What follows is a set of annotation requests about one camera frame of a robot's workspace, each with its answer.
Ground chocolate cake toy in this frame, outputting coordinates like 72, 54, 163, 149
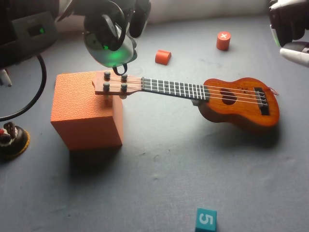
0, 121, 31, 161

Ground brown wooden ukulele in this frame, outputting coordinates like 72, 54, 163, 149
91, 70, 281, 133

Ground orange half-cylinder block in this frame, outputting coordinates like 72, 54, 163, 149
154, 49, 172, 66

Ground teal block with number five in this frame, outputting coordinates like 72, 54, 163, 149
194, 207, 218, 232

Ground white marker pen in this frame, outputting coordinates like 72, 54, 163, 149
0, 69, 13, 88

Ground large orange textured box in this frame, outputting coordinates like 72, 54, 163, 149
50, 71, 124, 152

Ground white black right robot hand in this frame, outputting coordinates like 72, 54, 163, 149
268, 0, 309, 68

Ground black cable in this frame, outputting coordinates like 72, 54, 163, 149
0, 54, 48, 122

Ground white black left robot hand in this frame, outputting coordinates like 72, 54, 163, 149
83, 0, 152, 75

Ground orange cylinder with white cross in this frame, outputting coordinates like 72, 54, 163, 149
216, 31, 232, 51

